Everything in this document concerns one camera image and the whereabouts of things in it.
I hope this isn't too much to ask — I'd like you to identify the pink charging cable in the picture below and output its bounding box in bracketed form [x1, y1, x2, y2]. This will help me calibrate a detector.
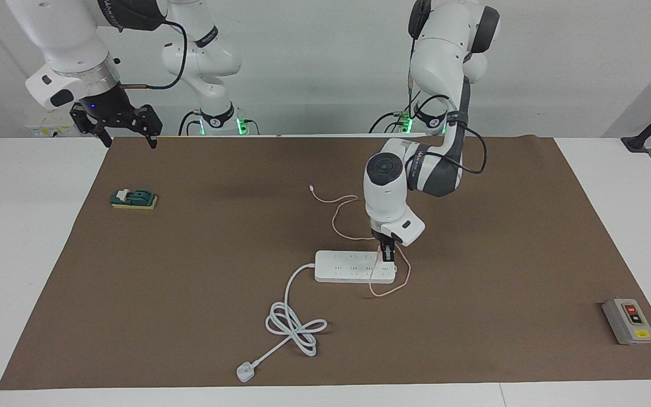
[309, 184, 412, 298]

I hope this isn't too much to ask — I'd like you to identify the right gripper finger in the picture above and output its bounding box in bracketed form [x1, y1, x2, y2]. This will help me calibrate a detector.
[132, 105, 163, 150]
[70, 105, 114, 149]

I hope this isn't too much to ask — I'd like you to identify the white power strip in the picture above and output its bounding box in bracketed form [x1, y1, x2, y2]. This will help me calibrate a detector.
[315, 250, 398, 284]

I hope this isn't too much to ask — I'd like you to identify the green knife switch block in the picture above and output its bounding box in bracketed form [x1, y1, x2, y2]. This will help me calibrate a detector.
[110, 188, 158, 210]

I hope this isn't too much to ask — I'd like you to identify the brown table mat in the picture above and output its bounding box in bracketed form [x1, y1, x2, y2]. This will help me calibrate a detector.
[0, 136, 651, 391]

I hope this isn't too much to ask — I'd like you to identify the grey on-off switch box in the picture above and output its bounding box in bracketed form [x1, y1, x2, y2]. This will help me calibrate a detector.
[602, 298, 651, 345]

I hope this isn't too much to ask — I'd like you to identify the white box with yellow labels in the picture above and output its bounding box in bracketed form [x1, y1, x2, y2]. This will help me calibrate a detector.
[26, 120, 73, 137]

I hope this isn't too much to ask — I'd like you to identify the white power cord with plug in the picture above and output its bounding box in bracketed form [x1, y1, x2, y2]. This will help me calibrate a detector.
[236, 263, 328, 383]

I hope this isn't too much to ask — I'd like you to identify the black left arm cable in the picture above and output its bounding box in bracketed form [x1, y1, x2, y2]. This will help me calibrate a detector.
[407, 0, 487, 176]

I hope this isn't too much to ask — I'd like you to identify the black base cable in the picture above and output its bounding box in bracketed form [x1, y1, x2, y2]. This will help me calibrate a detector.
[177, 109, 205, 136]
[368, 107, 414, 135]

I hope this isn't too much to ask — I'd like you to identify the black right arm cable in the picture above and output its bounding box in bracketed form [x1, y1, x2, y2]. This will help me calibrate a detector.
[97, 0, 190, 91]

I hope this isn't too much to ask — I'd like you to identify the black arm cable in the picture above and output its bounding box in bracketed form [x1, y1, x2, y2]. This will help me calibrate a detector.
[97, 0, 190, 91]
[407, 0, 487, 176]

